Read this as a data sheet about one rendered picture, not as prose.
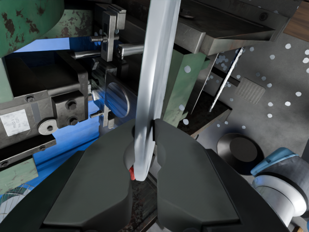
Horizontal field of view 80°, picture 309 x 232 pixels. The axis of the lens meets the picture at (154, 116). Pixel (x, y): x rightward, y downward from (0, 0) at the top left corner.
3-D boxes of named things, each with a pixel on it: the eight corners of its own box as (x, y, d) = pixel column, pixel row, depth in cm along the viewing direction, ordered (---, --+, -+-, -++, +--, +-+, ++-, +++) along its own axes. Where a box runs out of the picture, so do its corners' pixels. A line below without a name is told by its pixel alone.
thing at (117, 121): (164, 33, 57) (151, 34, 53) (140, 134, 85) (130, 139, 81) (108, 3, 71) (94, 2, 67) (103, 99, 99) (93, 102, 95)
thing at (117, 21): (126, 9, 57) (96, 8, 50) (120, 61, 67) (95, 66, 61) (114, 3, 60) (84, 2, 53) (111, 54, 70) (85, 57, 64)
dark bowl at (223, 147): (279, 149, 107) (276, 155, 103) (251, 178, 126) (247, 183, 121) (233, 119, 120) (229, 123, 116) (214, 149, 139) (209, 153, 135)
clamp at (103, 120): (116, 99, 78) (94, 106, 71) (113, 127, 89) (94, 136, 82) (108, 91, 81) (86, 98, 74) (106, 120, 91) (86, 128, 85)
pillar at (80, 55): (100, 50, 69) (62, 55, 60) (100, 56, 70) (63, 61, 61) (97, 48, 70) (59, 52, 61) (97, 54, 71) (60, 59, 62)
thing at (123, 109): (185, 100, 60) (156, 113, 51) (173, 130, 69) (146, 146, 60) (134, 65, 71) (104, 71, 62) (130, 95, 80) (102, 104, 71)
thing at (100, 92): (117, 67, 65) (105, 70, 62) (113, 101, 75) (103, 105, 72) (102, 56, 69) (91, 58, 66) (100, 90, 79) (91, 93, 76)
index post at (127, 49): (146, 44, 56) (121, 47, 50) (145, 54, 58) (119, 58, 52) (140, 41, 57) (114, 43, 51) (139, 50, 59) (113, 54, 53)
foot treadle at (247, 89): (269, 86, 90) (266, 89, 86) (258, 102, 96) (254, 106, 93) (178, 39, 116) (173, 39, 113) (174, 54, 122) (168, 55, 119)
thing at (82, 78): (95, 69, 56) (78, 72, 53) (94, 118, 69) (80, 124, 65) (69, 48, 63) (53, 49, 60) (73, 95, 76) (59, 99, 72)
